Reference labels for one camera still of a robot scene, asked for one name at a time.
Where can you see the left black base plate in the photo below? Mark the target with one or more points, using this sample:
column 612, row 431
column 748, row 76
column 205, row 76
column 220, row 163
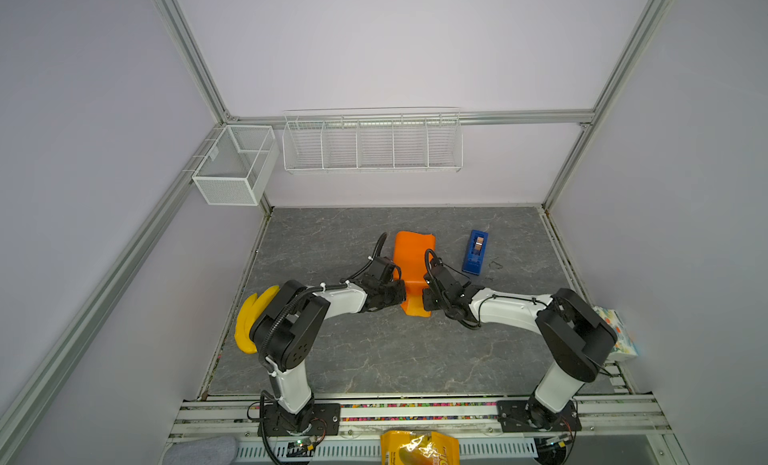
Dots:
column 314, row 419

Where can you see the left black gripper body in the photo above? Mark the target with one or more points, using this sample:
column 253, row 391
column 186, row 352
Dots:
column 391, row 294

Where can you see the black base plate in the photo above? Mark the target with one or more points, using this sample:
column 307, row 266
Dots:
column 314, row 419
column 518, row 415

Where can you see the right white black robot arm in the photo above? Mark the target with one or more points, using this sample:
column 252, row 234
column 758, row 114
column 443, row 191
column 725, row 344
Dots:
column 577, row 337

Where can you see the white mesh square basket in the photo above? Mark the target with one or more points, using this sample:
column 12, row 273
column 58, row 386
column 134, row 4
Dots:
column 238, row 165

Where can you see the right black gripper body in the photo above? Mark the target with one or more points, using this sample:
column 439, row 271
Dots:
column 429, row 302

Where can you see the aluminium rail frame base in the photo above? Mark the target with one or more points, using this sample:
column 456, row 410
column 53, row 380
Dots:
column 462, row 417

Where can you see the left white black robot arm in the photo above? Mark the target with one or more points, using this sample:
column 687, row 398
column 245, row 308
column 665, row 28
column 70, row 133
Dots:
column 280, row 325

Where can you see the green white tissue pack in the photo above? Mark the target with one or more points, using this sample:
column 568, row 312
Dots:
column 624, row 349

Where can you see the yellow banana bunch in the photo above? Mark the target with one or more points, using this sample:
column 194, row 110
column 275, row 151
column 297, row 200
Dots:
column 249, row 313

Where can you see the yellow snack bag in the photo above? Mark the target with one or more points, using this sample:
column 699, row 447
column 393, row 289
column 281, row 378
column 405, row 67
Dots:
column 401, row 447

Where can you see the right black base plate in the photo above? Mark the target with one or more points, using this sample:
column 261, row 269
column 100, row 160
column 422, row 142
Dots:
column 518, row 415

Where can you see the grey cloth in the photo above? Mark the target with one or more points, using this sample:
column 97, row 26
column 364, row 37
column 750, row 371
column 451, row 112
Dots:
column 221, row 450

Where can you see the blue tape dispenser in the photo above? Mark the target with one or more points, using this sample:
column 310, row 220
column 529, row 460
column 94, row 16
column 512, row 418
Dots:
column 475, row 252

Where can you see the white wire long shelf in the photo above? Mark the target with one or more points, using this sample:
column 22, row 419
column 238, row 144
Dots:
column 373, row 140

